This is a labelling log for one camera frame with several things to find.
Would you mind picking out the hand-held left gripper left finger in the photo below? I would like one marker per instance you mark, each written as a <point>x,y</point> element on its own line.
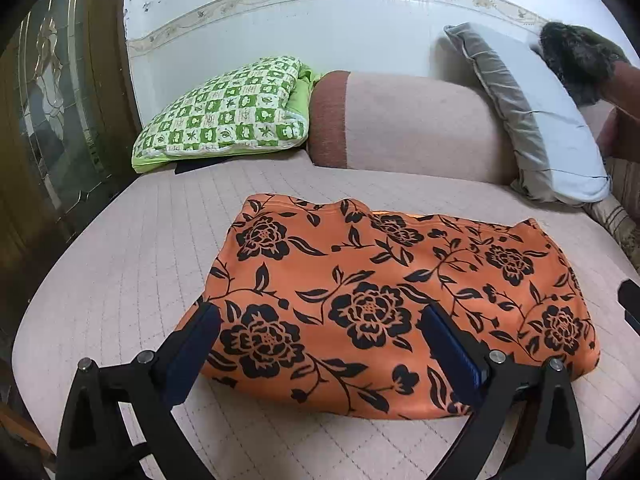
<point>192,355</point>

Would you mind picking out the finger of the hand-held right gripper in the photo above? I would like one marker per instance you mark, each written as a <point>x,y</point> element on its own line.
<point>631,305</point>

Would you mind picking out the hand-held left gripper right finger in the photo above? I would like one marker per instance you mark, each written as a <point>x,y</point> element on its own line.
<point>450,355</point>

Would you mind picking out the orange black floral blouse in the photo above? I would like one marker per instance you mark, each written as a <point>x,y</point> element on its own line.
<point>360,305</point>

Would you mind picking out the striped beige sofa cushion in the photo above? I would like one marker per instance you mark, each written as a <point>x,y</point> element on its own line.
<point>620,200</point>

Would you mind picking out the pink quilted bed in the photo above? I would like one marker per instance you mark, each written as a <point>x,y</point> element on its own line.
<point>140,260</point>

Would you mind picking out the flat black item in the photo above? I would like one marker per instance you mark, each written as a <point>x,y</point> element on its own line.
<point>200,166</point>

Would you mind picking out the brown sofa armrest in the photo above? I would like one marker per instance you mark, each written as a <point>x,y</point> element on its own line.
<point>622,110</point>

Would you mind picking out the grey pillow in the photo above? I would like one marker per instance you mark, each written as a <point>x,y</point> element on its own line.
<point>540,125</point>

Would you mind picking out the pink brown bolster cushion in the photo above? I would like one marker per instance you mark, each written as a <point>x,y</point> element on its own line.
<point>415,125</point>

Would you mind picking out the green checkered pillow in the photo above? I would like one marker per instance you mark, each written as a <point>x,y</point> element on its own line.
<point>225,110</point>

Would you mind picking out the dark fur-trimmed jacket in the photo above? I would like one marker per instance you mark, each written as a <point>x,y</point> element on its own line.
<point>580,60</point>

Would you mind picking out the wooden door with glass panel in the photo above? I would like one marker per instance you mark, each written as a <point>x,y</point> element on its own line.
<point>50,135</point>

